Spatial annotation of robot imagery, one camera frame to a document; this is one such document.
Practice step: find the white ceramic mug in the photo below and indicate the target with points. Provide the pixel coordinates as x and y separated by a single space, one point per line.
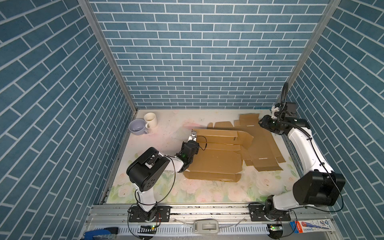
151 120

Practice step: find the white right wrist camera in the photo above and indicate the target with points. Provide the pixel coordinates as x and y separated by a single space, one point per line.
276 111

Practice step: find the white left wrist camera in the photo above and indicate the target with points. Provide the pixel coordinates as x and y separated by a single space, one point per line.
193 136

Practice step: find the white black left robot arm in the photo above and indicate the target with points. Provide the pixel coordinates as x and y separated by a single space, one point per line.
146 170

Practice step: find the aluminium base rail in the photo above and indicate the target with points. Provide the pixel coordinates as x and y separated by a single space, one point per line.
175 222

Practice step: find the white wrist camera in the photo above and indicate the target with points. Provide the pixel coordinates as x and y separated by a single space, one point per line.
193 136
276 111

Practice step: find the grey metal corner post right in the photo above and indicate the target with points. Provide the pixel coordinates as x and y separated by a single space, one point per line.
317 32

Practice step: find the flat brown cardboard sheet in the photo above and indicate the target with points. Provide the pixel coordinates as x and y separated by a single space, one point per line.
263 154

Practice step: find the lavender speckled ceramic cup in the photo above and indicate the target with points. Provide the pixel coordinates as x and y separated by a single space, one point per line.
138 127

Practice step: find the white red blue tube box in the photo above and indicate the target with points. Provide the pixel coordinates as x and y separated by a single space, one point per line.
309 226

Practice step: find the brown cardboard box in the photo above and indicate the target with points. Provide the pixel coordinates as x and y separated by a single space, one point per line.
225 149

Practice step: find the grey metal corner post left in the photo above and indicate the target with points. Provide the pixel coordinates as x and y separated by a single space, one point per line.
94 24

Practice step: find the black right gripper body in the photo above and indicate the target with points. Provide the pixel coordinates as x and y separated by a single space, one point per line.
270 124

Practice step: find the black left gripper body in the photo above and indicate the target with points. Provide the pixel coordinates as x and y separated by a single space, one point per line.
196 149

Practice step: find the grey metal corner post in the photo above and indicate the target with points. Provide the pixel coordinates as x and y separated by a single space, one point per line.
317 32
94 24

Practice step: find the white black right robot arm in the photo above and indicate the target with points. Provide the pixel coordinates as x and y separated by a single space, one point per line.
320 186

